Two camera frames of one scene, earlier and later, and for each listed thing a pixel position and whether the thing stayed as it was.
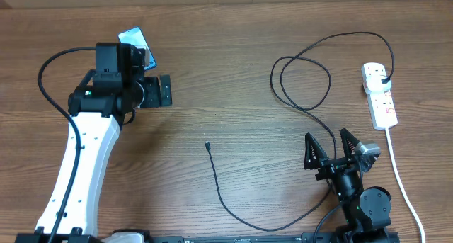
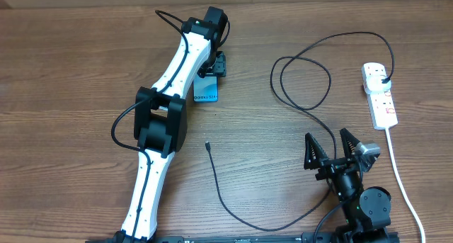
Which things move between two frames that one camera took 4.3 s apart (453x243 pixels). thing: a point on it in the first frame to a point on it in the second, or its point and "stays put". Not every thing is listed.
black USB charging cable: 306,59 to 327,195
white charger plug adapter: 374,83 stays put
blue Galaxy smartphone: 135,36 to 206,89
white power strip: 381,104 stays put
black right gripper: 319,159 stays put
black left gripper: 151,83 to 220,69
